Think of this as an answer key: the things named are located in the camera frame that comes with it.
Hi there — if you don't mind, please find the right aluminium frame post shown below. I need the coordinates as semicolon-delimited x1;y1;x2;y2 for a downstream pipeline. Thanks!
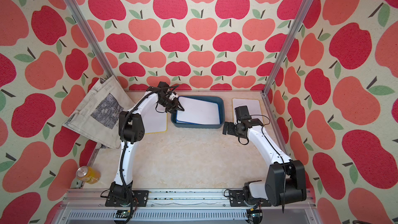
261;0;314;98

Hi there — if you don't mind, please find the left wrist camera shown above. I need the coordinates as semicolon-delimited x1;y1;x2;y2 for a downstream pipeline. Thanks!
155;82;178;99

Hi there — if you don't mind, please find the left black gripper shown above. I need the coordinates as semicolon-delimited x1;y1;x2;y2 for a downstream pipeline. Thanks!
158;97;186;114

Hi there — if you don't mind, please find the dark teal storage box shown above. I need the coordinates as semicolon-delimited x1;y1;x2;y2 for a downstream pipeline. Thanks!
171;95;225;129

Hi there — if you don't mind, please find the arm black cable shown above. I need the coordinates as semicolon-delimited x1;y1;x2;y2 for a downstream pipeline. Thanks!
237;114;293;214
119;83;180;224

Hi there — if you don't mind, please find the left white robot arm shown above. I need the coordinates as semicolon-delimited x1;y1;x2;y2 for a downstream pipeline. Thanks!
105;86;184;207

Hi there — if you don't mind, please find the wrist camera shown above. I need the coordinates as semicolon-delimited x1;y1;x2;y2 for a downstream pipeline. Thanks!
155;82;178;99
234;105;252;123

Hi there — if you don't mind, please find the beige printed tote bag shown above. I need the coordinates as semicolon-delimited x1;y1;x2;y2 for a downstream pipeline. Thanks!
63;76;135;149

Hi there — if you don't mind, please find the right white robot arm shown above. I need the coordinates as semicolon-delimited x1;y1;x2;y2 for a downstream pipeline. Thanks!
223;120;307;207

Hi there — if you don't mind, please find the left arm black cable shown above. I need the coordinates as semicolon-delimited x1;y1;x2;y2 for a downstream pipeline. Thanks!
119;83;180;224

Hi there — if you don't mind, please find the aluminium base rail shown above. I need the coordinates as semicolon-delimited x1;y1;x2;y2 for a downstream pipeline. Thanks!
50;189;322;224

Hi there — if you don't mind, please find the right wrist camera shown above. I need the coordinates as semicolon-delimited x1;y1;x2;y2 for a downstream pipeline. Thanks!
234;105;252;123

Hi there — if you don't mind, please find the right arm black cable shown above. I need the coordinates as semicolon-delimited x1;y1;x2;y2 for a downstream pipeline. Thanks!
237;114;293;214

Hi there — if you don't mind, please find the aluminium frame post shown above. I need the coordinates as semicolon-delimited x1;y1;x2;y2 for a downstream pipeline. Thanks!
261;0;314;98
64;0;115;78

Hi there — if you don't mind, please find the orange drink can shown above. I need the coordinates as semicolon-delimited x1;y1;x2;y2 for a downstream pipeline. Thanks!
76;166;101;184

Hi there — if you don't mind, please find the left aluminium frame post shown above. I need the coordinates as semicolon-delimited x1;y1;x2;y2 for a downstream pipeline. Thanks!
64;0;115;78

